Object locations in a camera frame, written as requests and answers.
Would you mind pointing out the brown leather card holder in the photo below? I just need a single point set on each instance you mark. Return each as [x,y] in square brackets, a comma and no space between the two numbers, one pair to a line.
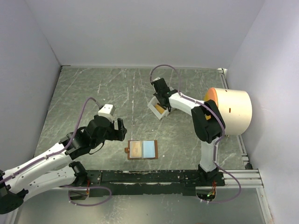
[149,150]

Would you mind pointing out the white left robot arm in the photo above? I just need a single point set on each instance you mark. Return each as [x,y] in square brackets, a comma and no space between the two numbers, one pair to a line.
[57,166]

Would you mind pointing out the aluminium extrusion rail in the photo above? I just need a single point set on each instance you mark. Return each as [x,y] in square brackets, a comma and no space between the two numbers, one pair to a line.
[248,178]

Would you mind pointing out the white cylinder with orange lid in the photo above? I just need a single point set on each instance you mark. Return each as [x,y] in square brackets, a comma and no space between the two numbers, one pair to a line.
[235,107]

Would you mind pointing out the white plastic card bin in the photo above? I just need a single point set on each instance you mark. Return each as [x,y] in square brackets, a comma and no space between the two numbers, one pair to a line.
[151,105]

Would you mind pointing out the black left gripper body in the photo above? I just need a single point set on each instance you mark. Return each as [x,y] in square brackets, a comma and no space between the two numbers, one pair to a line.
[111,133]

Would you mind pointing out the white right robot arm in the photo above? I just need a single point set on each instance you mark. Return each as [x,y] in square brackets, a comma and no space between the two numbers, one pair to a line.
[208,123]

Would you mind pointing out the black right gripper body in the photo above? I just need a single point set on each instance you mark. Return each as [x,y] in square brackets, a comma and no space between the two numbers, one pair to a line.
[157,96]

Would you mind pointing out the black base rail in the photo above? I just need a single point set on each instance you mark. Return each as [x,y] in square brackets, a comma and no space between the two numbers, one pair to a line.
[150,182]

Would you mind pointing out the gold credit card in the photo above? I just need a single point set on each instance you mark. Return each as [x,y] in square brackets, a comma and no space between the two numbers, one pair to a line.
[135,149]

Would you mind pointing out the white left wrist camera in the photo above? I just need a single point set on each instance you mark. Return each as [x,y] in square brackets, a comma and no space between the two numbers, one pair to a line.
[107,111]

